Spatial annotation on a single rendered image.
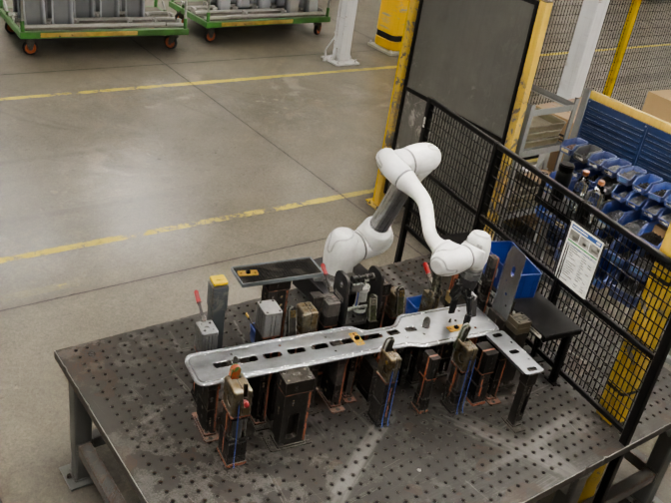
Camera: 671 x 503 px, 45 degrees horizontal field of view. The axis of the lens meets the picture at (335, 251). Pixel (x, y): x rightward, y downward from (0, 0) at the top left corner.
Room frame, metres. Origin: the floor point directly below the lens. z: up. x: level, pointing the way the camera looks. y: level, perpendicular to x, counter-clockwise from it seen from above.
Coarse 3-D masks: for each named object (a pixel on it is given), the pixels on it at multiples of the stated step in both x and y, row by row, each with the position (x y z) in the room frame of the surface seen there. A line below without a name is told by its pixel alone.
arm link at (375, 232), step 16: (416, 144) 3.40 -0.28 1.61; (432, 144) 3.46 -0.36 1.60; (416, 160) 3.31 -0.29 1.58; (432, 160) 3.36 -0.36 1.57; (416, 176) 3.33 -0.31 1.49; (400, 192) 3.41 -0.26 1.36; (384, 208) 3.46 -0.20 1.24; (400, 208) 3.47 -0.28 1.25; (368, 224) 3.54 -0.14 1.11; (384, 224) 3.49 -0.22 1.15; (368, 240) 3.50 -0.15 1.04; (384, 240) 3.51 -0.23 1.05; (368, 256) 3.51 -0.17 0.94
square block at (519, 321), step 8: (520, 312) 3.02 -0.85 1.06; (512, 320) 2.96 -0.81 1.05; (520, 320) 2.96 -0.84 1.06; (528, 320) 2.97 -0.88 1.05; (512, 328) 2.95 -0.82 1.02; (520, 328) 2.94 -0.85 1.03; (528, 328) 2.96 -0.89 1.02; (512, 336) 2.94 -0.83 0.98; (520, 336) 2.95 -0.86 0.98; (520, 344) 2.96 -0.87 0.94; (512, 352) 2.94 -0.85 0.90; (504, 368) 2.93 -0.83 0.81; (512, 368) 2.95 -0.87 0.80; (504, 376) 2.94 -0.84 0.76; (512, 376) 2.96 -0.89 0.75; (504, 384) 2.95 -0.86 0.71; (512, 384) 2.97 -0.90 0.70
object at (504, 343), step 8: (488, 336) 2.88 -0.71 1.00; (504, 336) 2.90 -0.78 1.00; (496, 344) 2.83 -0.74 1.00; (504, 344) 2.84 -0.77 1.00; (512, 344) 2.85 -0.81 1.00; (504, 352) 2.78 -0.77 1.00; (520, 352) 2.80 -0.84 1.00; (512, 360) 2.74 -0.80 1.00; (520, 360) 2.74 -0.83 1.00; (528, 360) 2.75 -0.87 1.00; (520, 368) 2.69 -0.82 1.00
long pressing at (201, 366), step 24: (432, 312) 3.00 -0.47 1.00; (456, 312) 3.03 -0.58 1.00; (480, 312) 3.06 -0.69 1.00; (288, 336) 2.64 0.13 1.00; (312, 336) 2.68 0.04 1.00; (336, 336) 2.70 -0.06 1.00; (384, 336) 2.76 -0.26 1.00; (408, 336) 2.79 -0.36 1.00; (432, 336) 2.81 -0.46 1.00; (456, 336) 2.84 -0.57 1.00; (192, 360) 2.40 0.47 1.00; (216, 360) 2.42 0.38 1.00; (264, 360) 2.47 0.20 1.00; (288, 360) 2.49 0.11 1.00; (312, 360) 2.52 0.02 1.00; (336, 360) 2.56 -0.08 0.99; (216, 384) 2.30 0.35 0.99
